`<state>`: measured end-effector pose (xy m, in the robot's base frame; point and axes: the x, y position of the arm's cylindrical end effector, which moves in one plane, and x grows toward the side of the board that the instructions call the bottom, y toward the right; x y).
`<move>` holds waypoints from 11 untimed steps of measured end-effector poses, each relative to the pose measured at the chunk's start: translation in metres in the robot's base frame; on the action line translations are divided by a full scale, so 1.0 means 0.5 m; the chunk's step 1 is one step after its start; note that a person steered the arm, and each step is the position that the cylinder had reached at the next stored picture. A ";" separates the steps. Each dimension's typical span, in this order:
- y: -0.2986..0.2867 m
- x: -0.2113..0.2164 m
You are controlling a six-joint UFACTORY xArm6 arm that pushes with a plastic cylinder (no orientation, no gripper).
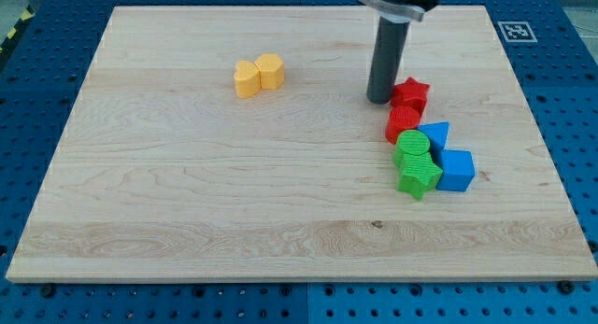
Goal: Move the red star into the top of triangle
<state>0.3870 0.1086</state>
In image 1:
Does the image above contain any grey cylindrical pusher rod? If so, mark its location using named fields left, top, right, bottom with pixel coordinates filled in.
left=366, top=17, right=409, bottom=105

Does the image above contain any blue triangle block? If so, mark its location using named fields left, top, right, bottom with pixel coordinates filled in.
left=418, top=121, right=450, bottom=153

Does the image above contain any wooden board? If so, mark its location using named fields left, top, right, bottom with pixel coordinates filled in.
left=7, top=6, right=597, bottom=284

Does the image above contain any green cylinder block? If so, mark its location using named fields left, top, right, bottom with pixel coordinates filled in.
left=392, top=130, right=431, bottom=167

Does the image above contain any red cylinder block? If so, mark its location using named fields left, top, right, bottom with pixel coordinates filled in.
left=385, top=106, right=420, bottom=144

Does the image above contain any yellow heart block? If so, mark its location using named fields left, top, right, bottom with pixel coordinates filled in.
left=234, top=60, right=261, bottom=99

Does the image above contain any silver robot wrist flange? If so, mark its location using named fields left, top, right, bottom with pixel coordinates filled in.
left=357, top=0, right=440, bottom=23

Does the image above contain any red star block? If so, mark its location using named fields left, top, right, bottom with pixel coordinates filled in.
left=390, top=77, right=431, bottom=116

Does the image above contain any blue cube block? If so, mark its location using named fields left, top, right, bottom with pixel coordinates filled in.
left=436, top=149, right=476, bottom=192

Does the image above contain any yellow hexagon block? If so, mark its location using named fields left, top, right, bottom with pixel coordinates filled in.
left=254, top=53, right=285, bottom=90

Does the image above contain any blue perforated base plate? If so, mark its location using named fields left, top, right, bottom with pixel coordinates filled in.
left=1, top=0, right=597, bottom=323

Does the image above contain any green star block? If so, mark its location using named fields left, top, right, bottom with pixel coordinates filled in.
left=396, top=153, right=443, bottom=200

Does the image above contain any white fiducial marker tag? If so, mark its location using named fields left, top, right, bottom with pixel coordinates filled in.
left=498, top=21, right=537, bottom=43

